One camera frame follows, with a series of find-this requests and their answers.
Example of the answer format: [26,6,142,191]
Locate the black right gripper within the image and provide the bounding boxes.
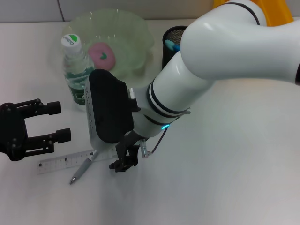
[109,132,141,173]

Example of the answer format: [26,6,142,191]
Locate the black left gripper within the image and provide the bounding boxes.
[0,98,72,162]

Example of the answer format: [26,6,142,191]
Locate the clear plastic ruler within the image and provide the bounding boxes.
[37,150,118,175]

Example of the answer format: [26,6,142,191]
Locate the silver ballpoint pen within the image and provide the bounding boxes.
[69,151,98,185]

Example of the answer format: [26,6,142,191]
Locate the pink peach toy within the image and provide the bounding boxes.
[88,42,117,70]

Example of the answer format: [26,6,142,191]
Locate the clear bottle green label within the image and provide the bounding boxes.
[60,33,94,112]

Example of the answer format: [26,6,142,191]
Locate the blue scissors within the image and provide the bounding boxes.
[164,39,181,52]

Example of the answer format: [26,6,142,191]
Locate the green glass fruit bowl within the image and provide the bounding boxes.
[61,8,155,78]

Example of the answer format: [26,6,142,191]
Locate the black mesh pen holder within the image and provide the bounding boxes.
[161,25,188,70]

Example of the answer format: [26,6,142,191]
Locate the yellow plastic bin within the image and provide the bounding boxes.
[212,0,295,27]

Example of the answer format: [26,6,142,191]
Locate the grey right gripper cable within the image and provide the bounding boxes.
[140,109,192,158]

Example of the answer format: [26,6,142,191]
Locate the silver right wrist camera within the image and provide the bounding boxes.
[84,69,141,150]

